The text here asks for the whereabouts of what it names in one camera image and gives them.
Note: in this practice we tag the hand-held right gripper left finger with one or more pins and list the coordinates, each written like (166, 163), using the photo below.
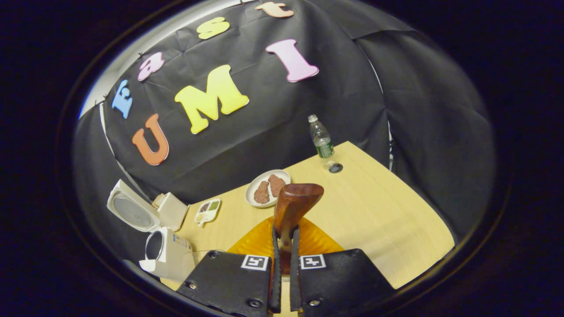
(233, 281)

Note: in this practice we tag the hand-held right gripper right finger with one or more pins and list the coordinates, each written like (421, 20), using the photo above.
(339, 281)

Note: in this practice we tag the white rice cooker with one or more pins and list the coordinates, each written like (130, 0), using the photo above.
(174, 255)

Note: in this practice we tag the brown wooden spoon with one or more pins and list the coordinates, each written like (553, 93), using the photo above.
(293, 204)

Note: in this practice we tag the white divided grain dish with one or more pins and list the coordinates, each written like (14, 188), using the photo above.
(207, 212)

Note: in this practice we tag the round white plate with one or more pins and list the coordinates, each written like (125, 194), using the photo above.
(253, 200)

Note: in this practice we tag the white toaster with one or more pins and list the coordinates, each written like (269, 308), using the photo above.
(174, 211)

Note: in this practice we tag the brown meat piece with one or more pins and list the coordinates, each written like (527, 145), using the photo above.
(261, 193)
(276, 185)

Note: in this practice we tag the dark bottle cap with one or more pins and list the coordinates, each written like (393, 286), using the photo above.
(335, 168)

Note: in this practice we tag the clear plastic water bottle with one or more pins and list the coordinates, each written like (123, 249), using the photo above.
(323, 143)

